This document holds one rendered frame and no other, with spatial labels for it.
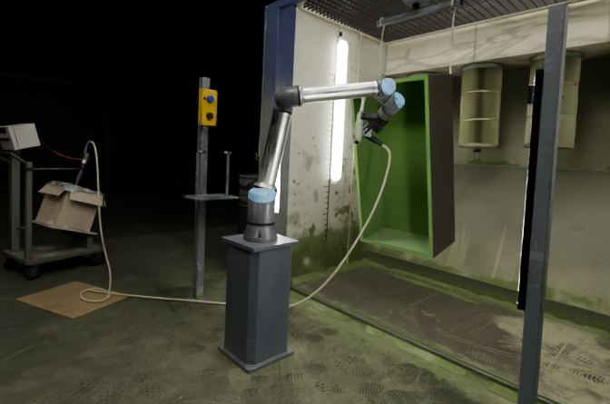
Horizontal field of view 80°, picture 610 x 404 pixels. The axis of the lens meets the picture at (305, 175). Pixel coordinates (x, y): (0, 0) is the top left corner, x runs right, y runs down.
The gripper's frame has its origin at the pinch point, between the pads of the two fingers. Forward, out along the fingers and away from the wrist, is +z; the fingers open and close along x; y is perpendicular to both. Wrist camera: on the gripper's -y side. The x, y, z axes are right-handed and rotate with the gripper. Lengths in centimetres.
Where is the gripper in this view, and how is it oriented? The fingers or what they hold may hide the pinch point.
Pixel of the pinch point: (361, 133)
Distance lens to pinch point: 247.6
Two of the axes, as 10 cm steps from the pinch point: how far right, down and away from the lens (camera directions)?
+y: 8.6, 4.5, 2.4
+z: -4.7, 5.1, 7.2
